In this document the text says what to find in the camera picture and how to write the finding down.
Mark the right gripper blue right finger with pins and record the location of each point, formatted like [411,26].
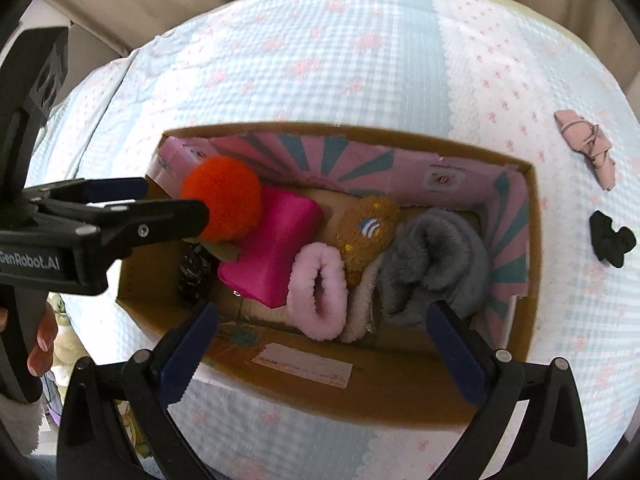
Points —
[461,350]

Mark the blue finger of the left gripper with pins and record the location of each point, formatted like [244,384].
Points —
[92,191]
[118,229]

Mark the black white patterned scrunchie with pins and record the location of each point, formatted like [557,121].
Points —
[195,274]

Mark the pink patterned cloth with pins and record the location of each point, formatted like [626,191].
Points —
[585,137]

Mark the grey fluffy sock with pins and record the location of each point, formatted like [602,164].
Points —
[436,256]

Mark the brown cookie plush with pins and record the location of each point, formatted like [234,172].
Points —
[364,232]

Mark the blue checkered bedsheet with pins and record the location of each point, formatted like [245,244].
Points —
[484,72]

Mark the orange green plush toy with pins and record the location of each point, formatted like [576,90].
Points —
[232,193]

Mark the person's left hand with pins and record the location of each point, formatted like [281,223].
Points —
[41,357]

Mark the open cardboard box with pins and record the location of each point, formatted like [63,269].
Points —
[373,372]

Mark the magenta zip pouch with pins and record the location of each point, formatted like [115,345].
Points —
[262,270]

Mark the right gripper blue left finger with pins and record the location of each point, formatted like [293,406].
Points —
[182,349]

